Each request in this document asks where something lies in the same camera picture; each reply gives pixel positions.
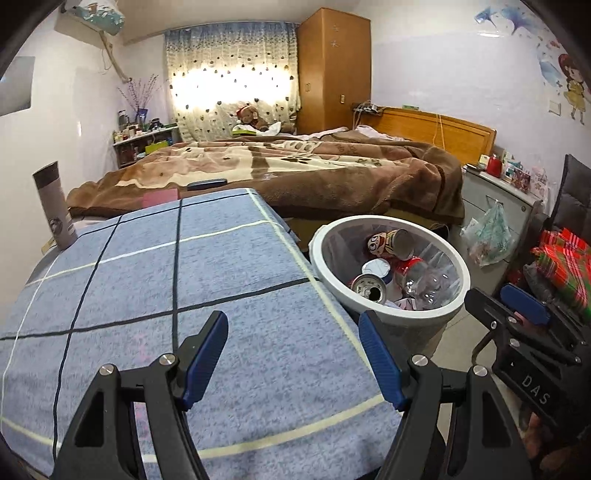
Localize orange wooden wardrobe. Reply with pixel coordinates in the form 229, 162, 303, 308
297, 8, 372, 134

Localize white round trash bin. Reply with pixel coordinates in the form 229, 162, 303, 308
308, 215, 471, 356

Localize dark blue glasses case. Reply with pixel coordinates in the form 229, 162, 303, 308
186, 178, 228, 191

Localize patterned window curtain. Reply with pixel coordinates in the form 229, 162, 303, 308
164, 21, 301, 142

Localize purple dried flower branches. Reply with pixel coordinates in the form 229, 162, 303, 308
117, 74, 159, 113

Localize cartoon girl wall sticker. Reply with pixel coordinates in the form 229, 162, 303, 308
538, 53, 590, 125

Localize wall air conditioner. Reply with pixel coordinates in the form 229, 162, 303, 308
61, 0, 125, 36

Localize plastic bag on cabinet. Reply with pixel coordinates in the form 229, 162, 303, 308
460, 201, 515, 268

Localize black chair back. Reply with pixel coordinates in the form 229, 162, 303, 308
551, 154, 591, 244

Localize red milk can with cartoon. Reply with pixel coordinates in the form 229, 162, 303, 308
366, 229, 415, 261

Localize brown teddy bear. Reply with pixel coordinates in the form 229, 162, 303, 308
236, 105, 269, 131

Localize grey bedside cabinet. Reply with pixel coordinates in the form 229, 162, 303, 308
450, 165, 540, 295

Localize grey thermos flask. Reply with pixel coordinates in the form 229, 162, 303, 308
33, 161, 77, 250

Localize red green plaid fabric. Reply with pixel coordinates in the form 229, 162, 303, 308
532, 228, 591, 324

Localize red drink can top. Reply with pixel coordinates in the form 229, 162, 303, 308
349, 273, 387, 304

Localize clear plastic bottle red label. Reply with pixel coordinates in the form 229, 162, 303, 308
392, 256, 452, 310

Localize wooden bed headboard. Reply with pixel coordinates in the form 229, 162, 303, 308
361, 107, 497, 165

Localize red gift box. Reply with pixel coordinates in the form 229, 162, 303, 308
141, 189, 179, 209

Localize brown patterned blanket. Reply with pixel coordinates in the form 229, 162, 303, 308
66, 131, 465, 224

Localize red cup on cabinet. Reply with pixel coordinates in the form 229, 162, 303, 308
486, 154, 503, 178

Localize blue checked table cloth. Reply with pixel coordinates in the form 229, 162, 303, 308
1, 189, 400, 479

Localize cluttered white shelf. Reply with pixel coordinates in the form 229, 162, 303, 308
112, 109, 180, 169

